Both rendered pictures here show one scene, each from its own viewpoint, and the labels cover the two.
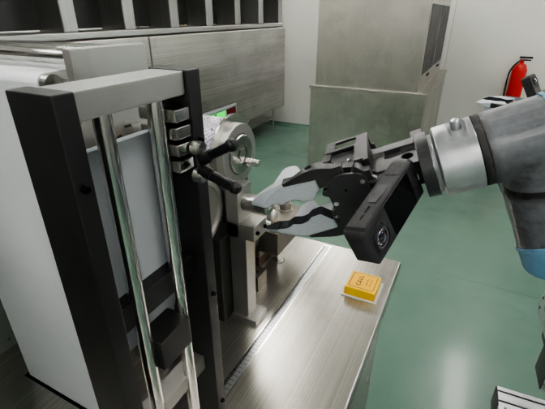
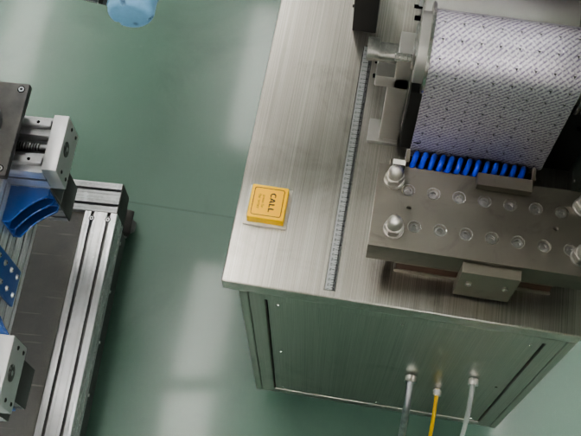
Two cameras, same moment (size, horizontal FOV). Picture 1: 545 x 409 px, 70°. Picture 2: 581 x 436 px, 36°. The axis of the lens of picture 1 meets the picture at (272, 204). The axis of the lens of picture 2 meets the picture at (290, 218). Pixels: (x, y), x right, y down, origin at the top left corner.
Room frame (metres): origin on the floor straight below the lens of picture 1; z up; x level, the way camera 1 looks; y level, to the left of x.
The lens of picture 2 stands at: (1.45, -0.38, 2.46)
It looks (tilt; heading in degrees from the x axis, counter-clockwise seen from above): 66 degrees down; 164
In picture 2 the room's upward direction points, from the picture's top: 1 degrees counter-clockwise
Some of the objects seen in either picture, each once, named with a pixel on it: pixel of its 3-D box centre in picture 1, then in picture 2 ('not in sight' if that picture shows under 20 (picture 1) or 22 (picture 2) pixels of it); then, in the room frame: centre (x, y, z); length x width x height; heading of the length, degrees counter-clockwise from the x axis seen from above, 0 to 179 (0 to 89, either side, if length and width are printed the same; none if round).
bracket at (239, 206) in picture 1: (248, 256); (388, 92); (0.65, 0.05, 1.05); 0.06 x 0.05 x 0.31; 63
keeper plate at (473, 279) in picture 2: not in sight; (485, 284); (1.02, 0.10, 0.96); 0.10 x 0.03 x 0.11; 63
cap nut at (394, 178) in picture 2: (272, 217); (395, 174); (0.81, 0.00, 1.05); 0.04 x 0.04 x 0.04
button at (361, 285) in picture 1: (362, 285); (268, 204); (0.74, -0.21, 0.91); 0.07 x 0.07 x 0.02; 63
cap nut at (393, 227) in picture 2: (285, 201); (394, 224); (0.90, -0.03, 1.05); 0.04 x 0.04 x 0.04
